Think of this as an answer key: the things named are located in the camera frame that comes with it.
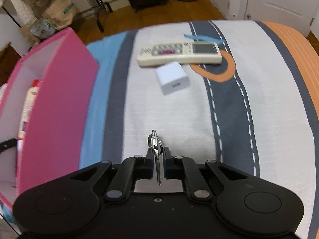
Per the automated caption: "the cream TCL remote control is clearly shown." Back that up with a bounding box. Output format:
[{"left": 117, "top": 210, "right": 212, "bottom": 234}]
[{"left": 18, "top": 87, "right": 39, "bottom": 140}]

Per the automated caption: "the pink cardboard box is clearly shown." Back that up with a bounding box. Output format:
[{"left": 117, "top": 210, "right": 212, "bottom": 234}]
[{"left": 1, "top": 28, "right": 98, "bottom": 209}]

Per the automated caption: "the white USB charger cube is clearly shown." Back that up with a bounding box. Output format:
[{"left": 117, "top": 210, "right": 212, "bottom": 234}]
[{"left": 155, "top": 61, "right": 190, "bottom": 96}]

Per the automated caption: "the long cream remote control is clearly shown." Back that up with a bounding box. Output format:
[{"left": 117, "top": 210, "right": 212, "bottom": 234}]
[{"left": 137, "top": 42, "right": 222, "bottom": 67}]

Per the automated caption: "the red glasses-print paper liner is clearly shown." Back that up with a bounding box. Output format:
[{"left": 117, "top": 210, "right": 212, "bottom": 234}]
[{"left": 31, "top": 79, "right": 43, "bottom": 87}]

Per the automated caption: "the striped bed sheet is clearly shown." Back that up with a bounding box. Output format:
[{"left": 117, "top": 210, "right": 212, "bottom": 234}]
[{"left": 79, "top": 21, "right": 318, "bottom": 238}]

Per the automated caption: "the white printed plastic bag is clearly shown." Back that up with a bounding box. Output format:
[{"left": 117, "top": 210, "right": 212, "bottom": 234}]
[{"left": 30, "top": 18, "right": 56, "bottom": 40}]

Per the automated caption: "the brown paper bag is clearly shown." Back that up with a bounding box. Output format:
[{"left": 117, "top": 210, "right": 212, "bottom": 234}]
[{"left": 42, "top": 0, "right": 78, "bottom": 30}]

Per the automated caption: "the black clothes rack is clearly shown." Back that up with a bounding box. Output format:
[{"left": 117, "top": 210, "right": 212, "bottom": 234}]
[{"left": 3, "top": 0, "right": 113, "bottom": 33}]

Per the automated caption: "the white door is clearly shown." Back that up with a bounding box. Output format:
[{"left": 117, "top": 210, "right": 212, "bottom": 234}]
[{"left": 245, "top": 0, "right": 318, "bottom": 36}]

